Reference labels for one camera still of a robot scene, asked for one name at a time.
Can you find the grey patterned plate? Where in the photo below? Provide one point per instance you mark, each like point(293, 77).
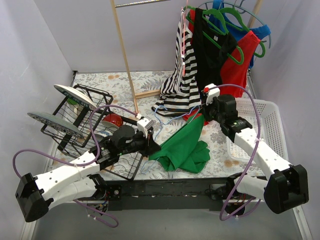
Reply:
point(56, 123)

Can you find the black tank top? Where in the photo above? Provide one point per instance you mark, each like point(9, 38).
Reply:
point(210, 49)

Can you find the blue white bowl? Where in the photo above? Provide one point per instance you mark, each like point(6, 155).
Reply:
point(102, 135)

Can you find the white plastic basket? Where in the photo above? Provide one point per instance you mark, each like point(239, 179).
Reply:
point(272, 131)

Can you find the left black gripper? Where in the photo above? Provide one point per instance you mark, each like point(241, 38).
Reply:
point(147, 144)

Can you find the red bowl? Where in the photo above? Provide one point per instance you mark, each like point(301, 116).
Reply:
point(112, 120)

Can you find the green hanger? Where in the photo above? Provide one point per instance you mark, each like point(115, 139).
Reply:
point(232, 11)
point(218, 15)

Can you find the blue tank top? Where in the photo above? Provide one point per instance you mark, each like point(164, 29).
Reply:
point(237, 31)

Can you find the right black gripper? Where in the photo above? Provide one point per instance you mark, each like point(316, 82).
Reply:
point(208, 108)

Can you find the wooden clothes rack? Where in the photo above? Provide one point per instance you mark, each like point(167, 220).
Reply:
point(256, 10)

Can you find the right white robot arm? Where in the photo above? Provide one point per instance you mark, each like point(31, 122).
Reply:
point(285, 186)

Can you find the green tank top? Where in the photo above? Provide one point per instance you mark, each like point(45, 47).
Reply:
point(184, 150)

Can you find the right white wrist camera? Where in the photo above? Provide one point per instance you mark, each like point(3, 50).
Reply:
point(210, 91)

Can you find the green hanger front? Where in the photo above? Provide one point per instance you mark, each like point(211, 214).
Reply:
point(218, 15)

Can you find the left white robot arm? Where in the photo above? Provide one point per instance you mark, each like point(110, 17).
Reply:
point(36, 195)

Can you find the pink hanger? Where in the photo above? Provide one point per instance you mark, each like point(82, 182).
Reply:
point(183, 41)

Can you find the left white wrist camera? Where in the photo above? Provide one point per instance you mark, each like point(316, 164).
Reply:
point(144, 124)

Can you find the black wire dish rack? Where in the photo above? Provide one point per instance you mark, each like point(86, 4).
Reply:
point(69, 147)

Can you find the white patterned plate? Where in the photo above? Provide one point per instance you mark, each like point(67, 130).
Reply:
point(77, 96)

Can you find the green hanger rear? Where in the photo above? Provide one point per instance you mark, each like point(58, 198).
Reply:
point(232, 11)

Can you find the red tank top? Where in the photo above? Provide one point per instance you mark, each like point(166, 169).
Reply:
point(234, 76)

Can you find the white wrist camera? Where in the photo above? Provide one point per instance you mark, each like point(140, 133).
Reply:
point(210, 91)
point(144, 124)

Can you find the black white striped top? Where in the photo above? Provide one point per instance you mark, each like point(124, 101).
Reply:
point(178, 95)

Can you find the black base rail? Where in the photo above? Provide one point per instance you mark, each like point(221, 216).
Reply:
point(167, 194)

